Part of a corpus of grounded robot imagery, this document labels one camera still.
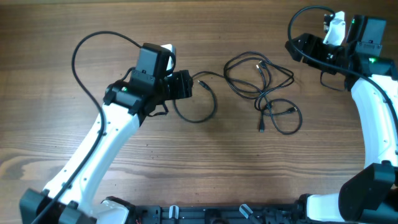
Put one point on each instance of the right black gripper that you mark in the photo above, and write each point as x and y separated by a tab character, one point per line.
306	40

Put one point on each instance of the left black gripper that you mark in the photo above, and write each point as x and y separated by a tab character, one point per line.
183	81

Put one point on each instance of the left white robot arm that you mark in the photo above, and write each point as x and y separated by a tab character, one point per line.
68	197

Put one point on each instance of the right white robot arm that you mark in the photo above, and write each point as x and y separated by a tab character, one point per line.
353	50

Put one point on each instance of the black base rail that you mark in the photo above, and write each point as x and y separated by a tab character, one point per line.
283	213

